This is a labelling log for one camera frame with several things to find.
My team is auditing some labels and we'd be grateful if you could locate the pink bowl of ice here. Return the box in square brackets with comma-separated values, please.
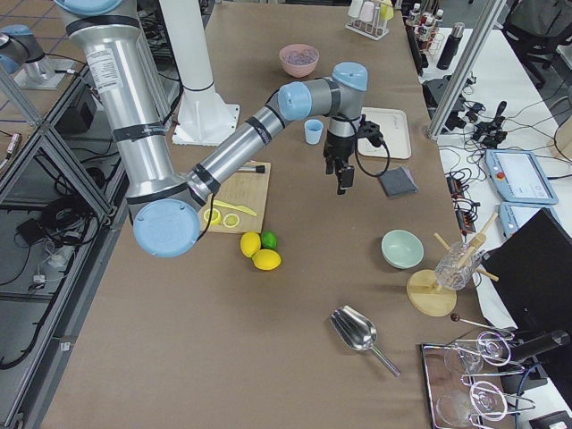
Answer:
[279, 44, 319, 78]

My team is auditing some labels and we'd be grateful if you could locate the aluminium frame post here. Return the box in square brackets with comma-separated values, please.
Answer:
[427, 0, 506, 140]

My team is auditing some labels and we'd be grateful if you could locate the yellow plastic knife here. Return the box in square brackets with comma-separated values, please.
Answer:
[214, 199, 257, 217]

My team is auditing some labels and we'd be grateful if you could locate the yellow lemon front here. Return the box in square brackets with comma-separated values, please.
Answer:
[252, 248, 282, 271]

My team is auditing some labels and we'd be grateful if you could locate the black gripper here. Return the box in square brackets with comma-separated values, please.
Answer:
[323, 114, 383, 194]

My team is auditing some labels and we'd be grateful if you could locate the metal tray with glasses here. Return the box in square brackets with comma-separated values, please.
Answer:
[420, 331, 535, 428]

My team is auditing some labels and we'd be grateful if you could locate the lemon slice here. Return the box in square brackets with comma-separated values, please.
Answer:
[203, 208, 223, 225]

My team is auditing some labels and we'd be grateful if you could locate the wooden cutting board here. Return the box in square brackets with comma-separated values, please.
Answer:
[208, 162, 271, 234]

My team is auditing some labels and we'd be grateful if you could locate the white cup rack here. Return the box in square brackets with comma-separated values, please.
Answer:
[345, 0, 394, 41]

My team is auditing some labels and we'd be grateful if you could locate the clear textured glass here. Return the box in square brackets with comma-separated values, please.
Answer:
[434, 242, 484, 290]

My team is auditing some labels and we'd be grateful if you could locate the yellow lemon back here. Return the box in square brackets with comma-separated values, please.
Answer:
[240, 231, 262, 258]

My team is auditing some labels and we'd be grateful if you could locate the black thermos bottle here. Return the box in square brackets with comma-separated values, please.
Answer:
[436, 22, 465, 70]

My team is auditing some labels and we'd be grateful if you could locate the green lime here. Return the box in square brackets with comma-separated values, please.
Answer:
[260, 231, 278, 250]

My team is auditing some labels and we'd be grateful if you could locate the metal ice scoop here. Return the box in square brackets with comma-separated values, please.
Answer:
[330, 305, 401, 377]

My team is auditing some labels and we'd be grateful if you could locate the blue teach pendant upper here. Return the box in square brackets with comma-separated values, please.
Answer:
[484, 149, 559, 205]

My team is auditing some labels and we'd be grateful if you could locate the light blue plastic cup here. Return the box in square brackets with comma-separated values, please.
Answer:
[304, 119, 324, 145]

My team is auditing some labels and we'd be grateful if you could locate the black monitor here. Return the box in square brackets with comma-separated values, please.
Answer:
[484, 208, 571, 332]

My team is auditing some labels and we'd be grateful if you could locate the mint green bowl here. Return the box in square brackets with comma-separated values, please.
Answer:
[381, 230, 425, 269]

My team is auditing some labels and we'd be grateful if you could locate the yellow lemon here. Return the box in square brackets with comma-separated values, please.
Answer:
[252, 248, 282, 271]
[240, 231, 262, 258]

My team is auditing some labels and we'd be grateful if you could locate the copper wire bottle rack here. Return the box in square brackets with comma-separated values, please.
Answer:
[405, 3, 444, 55]

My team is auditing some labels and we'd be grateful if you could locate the blue teach pendant lower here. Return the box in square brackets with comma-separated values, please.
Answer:
[498, 202, 559, 239]

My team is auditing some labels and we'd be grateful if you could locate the metal knife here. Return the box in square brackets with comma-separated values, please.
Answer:
[237, 164, 265, 174]

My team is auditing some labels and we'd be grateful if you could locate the blue teach pendant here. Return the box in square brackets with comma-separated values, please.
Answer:
[484, 149, 559, 205]
[498, 202, 559, 239]

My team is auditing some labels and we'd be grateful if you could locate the beige rabbit serving tray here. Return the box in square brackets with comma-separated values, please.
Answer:
[362, 107, 411, 160]

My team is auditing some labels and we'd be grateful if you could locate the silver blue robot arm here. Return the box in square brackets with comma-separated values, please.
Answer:
[58, 1, 381, 257]
[1, 24, 46, 74]

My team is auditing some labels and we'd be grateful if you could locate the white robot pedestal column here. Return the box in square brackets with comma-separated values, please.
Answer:
[160, 0, 240, 146]

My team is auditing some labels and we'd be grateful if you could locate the grey folded cloth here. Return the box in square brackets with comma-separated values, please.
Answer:
[378, 166, 418, 198]

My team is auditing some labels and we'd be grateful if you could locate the wooden cup tree stand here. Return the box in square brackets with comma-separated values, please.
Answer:
[407, 213, 499, 316]

